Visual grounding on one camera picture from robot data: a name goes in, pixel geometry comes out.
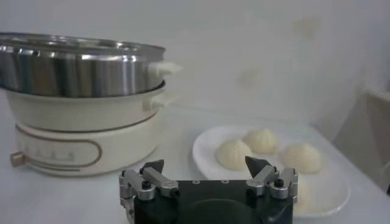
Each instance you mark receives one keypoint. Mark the white round plate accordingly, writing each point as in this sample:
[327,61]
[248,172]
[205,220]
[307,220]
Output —
[207,152]

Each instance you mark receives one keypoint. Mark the cream electric cooker base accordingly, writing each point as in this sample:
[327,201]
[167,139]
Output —
[91,143]

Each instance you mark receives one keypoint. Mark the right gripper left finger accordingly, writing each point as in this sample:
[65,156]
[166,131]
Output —
[158,181]

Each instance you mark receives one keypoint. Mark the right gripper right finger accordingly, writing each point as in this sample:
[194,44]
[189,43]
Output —
[263,178]

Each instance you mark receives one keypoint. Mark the white steamed baozi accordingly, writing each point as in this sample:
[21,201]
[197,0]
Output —
[301,158]
[262,141]
[231,155]

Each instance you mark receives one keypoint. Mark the stainless steel steamer basket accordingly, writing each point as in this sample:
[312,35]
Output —
[76,73]

